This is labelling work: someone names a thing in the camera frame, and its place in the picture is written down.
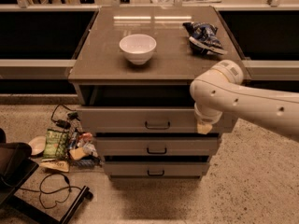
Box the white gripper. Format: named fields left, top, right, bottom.
left=194, top=103, right=222, bottom=134

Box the grey top drawer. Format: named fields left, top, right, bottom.
left=76, top=105, right=238, bottom=134

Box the grey drawer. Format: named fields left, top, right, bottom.
left=103, top=163, right=209, bottom=177
left=96, top=137, right=219, bottom=156
left=76, top=105, right=238, bottom=134

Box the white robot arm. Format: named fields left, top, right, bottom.
left=190, top=60, right=299, bottom=142

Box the grey drawer cabinet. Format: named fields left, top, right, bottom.
left=68, top=7, right=241, bottom=165

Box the grey bottom drawer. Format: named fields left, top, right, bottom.
left=103, top=163, right=209, bottom=177

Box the grey middle drawer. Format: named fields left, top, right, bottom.
left=96, top=137, right=219, bottom=156

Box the blue chip bag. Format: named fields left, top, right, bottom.
left=183, top=22, right=227, bottom=55

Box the white ceramic bowl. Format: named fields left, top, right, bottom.
left=119, top=34, right=157, bottom=65

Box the pile of snack packets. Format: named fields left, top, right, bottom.
left=66, top=124, right=101, bottom=168

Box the black power adapter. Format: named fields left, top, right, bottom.
left=50, top=105, right=80, bottom=130

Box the green chip bag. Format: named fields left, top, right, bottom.
left=42, top=129, right=68, bottom=161

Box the yellow snack packet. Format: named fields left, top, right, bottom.
left=40, top=161, right=69, bottom=173

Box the white plate on floor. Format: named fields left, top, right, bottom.
left=29, top=136, right=46, bottom=156

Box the black chair base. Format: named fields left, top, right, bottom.
left=0, top=129, right=93, bottom=224

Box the black cable on floor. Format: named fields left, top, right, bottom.
left=19, top=172, right=82, bottom=210

